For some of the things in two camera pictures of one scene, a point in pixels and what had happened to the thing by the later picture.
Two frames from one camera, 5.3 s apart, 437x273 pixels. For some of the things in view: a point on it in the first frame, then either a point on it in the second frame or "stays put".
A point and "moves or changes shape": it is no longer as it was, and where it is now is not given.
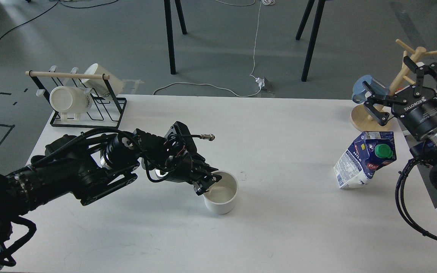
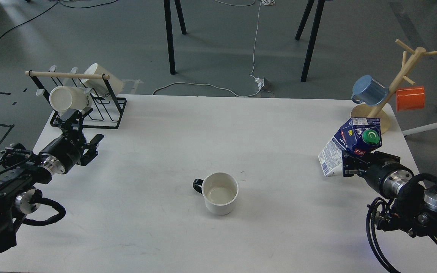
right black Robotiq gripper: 420,110 → 372,165
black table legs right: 320,7 stays put
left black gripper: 184,163 → 63,154
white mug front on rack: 70,99 stays put
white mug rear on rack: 99,85 stays put
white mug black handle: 220,198 stays put
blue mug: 359,90 stays put
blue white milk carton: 365,155 moves or changes shape
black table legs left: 167,3 stays put
